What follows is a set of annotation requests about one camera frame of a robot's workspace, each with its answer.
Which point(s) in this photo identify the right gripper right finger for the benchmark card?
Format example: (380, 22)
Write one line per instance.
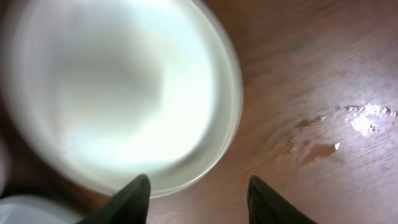
(266, 206)

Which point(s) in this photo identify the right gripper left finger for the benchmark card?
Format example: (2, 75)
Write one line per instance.
(129, 206)

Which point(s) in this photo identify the pale blue plate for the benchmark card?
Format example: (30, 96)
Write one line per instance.
(31, 209)

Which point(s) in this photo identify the white plate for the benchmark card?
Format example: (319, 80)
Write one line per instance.
(103, 91)

